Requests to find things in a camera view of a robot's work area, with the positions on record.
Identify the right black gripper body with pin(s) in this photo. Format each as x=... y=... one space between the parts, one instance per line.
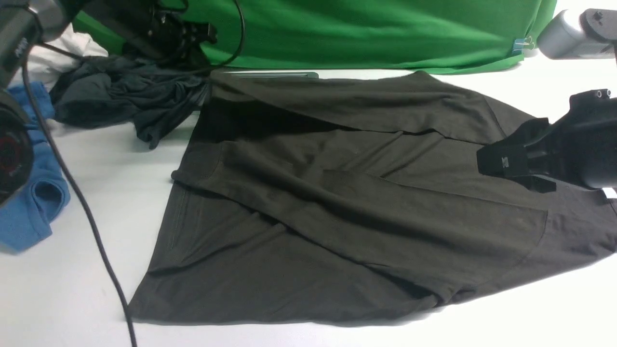
x=580 y=148

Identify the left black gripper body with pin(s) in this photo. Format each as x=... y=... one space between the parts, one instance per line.
x=158 y=32

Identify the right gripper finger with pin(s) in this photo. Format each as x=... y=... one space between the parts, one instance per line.
x=536 y=184
x=507 y=158

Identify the dark gray long-sleeved shirt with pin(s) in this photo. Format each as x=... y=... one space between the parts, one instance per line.
x=354 y=200

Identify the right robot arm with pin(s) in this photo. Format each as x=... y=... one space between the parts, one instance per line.
x=587 y=35

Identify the blue crumpled shirt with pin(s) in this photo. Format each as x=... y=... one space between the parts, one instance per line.
x=26 y=219

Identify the dark teal crumpled garment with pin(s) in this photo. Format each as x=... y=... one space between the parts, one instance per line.
x=106 y=91

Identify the blue binder clip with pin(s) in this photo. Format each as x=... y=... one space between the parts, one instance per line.
x=522 y=44

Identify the white crumpled garment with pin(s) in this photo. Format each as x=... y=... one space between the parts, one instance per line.
x=47 y=66

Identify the green backdrop cloth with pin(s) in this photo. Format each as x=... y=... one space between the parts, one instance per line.
x=444 y=37

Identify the metal table cable hatch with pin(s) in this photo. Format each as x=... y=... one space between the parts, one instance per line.
x=274 y=75

